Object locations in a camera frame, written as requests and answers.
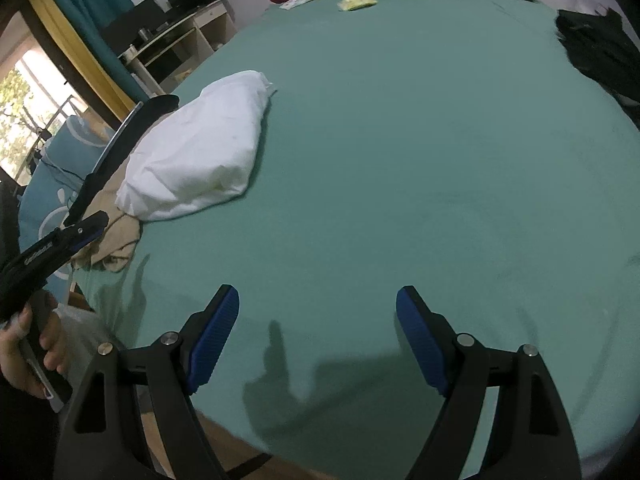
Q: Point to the teal curtain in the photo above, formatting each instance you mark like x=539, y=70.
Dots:
x=85, y=0

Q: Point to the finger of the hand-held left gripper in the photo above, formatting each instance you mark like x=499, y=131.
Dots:
x=85, y=230

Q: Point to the window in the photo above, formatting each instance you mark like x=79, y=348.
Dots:
x=25, y=110

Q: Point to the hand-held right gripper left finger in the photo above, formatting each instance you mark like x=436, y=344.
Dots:
x=215, y=340

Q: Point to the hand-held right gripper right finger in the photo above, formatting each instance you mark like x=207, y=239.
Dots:
x=420, y=340

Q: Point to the cream desk shelf unit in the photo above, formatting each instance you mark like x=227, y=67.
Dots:
x=200, y=35

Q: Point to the person's left hand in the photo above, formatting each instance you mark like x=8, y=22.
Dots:
x=20, y=360

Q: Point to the black monitor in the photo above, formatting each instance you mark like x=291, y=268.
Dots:
x=132, y=22

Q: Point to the yellow cloth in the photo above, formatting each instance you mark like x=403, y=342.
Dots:
x=356, y=0

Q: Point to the white hoodie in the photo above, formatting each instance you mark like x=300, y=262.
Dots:
x=190, y=150

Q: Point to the black garment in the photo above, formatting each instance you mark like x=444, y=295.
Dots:
x=595, y=50

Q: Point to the green bed sheet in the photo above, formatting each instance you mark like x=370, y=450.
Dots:
x=400, y=160

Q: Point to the black chair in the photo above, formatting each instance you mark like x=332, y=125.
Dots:
x=135, y=125

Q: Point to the beige cloth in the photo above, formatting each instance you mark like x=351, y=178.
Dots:
x=110, y=245

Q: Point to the teal printed cushion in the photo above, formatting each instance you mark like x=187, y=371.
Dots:
x=50, y=185

